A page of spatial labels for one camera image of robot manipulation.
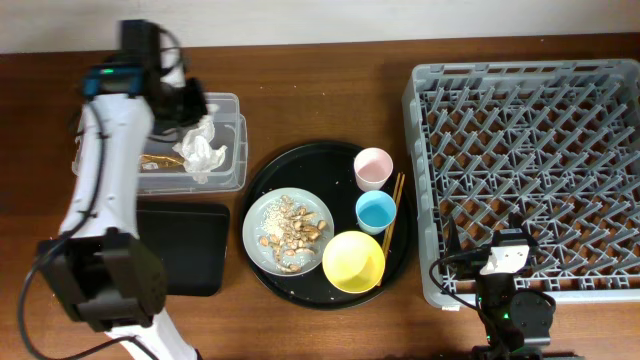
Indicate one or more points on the gold snack wrapper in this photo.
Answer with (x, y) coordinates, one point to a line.
(150, 162)

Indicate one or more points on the blue plastic cup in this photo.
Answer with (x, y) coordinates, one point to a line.
(375, 211)

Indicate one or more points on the grey round plate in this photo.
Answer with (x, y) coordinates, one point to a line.
(251, 229)

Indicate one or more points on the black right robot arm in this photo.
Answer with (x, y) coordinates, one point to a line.
(517, 321)

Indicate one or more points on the clear plastic waste bin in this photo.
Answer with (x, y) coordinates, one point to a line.
(125, 123)

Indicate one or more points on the grey dishwasher rack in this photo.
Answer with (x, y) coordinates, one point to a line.
(556, 142)

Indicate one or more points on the pink plastic cup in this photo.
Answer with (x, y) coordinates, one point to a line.
(372, 168)

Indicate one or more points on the large white tissue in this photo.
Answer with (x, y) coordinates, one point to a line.
(200, 158)

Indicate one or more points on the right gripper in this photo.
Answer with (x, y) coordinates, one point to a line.
(454, 245)

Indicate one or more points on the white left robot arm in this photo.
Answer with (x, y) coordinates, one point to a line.
(98, 267)

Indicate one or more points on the peanut and rice scraps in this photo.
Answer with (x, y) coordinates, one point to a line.
(292, 234)

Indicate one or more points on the yellow plastic bowl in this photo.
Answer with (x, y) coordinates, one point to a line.
(353, 262)

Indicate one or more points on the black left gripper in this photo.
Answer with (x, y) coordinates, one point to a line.
(201, 91)

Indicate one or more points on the black rectangular tray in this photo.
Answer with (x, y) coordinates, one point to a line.
(191, 241)

